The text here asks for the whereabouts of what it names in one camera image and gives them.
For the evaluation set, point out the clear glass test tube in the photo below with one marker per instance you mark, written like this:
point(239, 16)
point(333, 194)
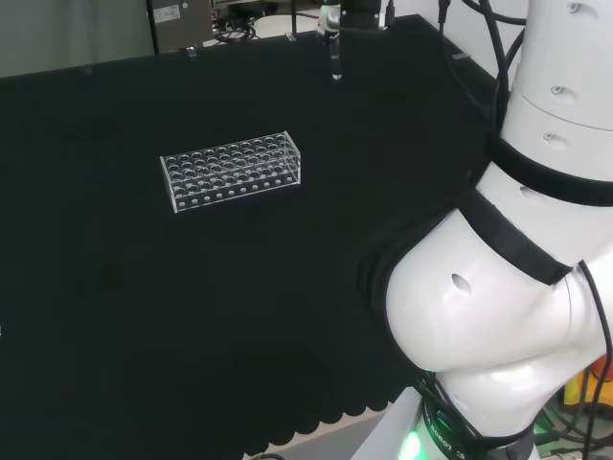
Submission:
point(336, 60)

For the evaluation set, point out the yellow stop button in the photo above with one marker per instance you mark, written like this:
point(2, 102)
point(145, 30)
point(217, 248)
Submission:
point(582, 388)

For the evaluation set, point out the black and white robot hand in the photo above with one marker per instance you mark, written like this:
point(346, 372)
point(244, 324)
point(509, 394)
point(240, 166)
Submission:
point(361, 13)

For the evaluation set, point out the grey cabinet with label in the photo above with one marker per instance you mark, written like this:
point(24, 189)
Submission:
point(179, 24)

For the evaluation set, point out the black bench cloth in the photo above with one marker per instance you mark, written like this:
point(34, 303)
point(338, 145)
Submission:
point(191, 297)

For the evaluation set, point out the clear acrylic test tube rack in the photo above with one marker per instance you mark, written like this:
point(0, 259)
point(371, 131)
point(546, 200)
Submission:
point(230, 170)

